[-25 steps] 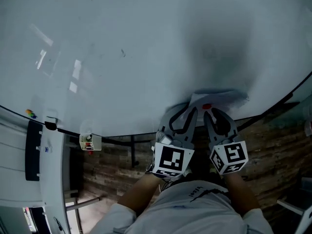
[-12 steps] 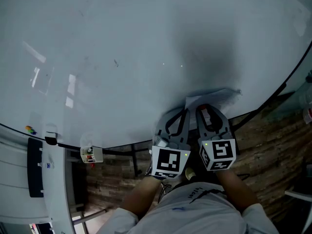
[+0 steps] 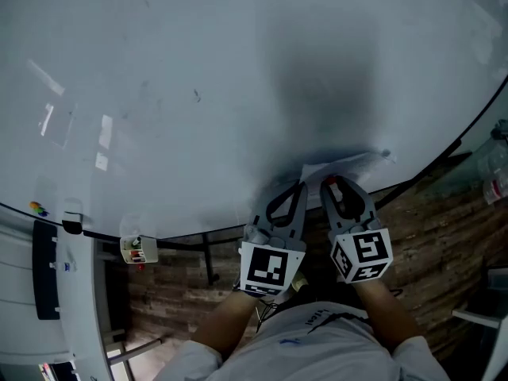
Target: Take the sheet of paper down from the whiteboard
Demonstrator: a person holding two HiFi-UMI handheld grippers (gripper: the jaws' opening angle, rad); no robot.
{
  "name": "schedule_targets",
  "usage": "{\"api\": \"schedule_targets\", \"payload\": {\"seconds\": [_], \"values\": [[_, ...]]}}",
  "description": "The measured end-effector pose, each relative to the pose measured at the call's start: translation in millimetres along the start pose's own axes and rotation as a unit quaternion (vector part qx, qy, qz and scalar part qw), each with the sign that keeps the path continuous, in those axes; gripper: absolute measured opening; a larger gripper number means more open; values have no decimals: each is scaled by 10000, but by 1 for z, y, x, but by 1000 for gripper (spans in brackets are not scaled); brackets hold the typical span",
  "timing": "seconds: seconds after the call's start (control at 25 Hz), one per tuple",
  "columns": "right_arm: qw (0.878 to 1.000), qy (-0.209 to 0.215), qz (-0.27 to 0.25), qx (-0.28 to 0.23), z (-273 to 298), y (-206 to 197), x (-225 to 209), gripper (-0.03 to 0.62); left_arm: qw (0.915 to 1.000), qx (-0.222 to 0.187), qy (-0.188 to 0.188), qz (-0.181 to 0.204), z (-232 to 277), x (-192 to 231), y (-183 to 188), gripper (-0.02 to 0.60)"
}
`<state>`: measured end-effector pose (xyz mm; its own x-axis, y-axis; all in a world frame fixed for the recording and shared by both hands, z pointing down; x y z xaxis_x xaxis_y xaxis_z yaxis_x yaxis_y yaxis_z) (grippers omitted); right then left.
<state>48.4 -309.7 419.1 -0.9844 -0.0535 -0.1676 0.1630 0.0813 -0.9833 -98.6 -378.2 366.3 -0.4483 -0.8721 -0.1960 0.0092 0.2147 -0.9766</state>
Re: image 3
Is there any whiteboard eraser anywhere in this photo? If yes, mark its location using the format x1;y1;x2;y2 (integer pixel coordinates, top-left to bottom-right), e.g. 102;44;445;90
61;210;84;236

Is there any clear plastic bottle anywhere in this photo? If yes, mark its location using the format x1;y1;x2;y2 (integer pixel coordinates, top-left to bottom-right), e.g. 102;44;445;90
477;118;508;206

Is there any person's white shirt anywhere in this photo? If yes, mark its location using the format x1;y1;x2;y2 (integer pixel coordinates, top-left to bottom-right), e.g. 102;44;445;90
153;299;452;381

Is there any person's left forearm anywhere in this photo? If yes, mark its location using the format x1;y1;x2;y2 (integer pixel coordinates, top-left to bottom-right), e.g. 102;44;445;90
190;290;264;361

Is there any person's shoe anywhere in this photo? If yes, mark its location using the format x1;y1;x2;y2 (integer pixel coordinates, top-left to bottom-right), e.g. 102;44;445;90
291;271;310;294

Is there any black whiteboard stand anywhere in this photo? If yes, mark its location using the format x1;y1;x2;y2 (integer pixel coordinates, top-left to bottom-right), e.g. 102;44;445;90
81;140;473;287

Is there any person's right forearm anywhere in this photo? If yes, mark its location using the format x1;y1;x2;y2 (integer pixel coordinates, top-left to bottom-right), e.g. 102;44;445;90
351;279;422;353

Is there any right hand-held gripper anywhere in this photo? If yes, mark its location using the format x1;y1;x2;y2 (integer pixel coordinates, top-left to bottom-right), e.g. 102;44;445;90
319;175;394;285

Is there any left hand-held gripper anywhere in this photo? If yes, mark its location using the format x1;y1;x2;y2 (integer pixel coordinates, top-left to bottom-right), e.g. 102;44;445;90
237;179;310;298

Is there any large whiteboard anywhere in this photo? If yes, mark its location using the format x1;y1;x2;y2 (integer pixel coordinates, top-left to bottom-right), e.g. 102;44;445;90
0;0;508;241

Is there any white marker holder box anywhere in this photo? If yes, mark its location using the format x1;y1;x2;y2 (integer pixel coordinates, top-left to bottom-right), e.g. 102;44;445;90
119;234;160;265

